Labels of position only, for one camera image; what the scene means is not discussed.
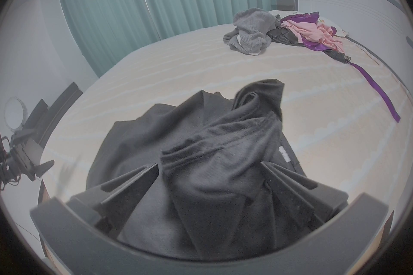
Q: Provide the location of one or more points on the black chest of drawers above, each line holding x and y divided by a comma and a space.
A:
61, 105

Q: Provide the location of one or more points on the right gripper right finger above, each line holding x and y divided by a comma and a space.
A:
290, 199

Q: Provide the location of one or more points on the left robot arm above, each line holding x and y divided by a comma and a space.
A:
5, 164

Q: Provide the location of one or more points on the bed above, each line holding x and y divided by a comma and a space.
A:
193, 57

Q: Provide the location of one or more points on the grey bedside table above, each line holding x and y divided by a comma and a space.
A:
285, 4

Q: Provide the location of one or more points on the white printed pillow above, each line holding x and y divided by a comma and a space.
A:
324, 21

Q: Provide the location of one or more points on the black T-shirt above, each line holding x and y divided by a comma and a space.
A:
200, 170

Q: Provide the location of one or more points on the pile of clothes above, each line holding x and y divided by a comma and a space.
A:
309, 34

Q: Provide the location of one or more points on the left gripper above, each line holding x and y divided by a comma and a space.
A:
25, 164

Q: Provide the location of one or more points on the grey garment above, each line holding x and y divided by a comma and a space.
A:
251, 31

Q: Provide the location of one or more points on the round white mirror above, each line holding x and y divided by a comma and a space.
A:
16, 113

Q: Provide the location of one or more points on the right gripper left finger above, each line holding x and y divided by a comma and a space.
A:
135, 196

